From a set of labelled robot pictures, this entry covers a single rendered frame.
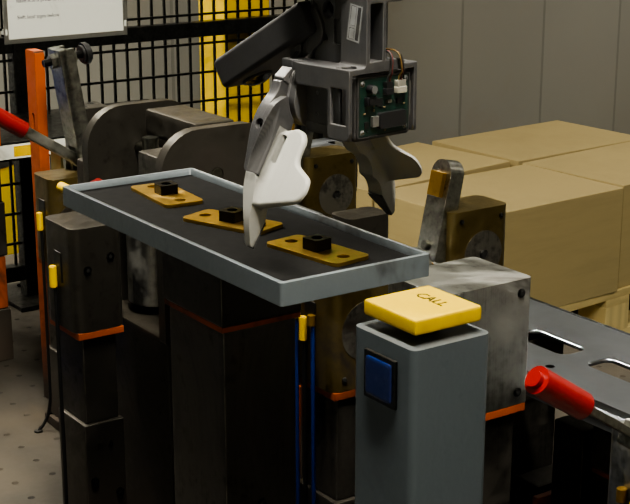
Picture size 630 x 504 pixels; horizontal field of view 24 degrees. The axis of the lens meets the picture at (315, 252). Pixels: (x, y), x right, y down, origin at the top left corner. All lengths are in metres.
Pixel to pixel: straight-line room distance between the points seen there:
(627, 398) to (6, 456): 0.92
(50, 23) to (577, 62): 3.60
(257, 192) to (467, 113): 4.44
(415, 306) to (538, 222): 3.14
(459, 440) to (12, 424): 1.10
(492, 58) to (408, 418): 4.57
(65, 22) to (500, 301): 1.40
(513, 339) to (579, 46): 4.59
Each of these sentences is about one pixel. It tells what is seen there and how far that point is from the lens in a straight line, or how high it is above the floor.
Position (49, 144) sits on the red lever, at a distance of 1.91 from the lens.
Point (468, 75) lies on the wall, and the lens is 5.47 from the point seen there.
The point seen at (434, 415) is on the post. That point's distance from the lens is 1.02.
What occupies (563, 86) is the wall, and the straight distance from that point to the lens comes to 5.80.
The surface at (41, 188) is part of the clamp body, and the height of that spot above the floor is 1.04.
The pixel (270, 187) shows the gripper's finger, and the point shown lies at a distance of 1.08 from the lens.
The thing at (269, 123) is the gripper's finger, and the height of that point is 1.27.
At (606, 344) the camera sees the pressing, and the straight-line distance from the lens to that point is 1.45.
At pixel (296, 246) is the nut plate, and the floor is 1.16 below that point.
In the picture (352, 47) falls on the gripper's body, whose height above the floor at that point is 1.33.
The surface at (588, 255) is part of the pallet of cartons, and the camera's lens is 4.34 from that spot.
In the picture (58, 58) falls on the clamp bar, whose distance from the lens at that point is 1.89.
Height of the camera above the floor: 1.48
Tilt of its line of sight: 16 degrees down
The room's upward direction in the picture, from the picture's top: straight up
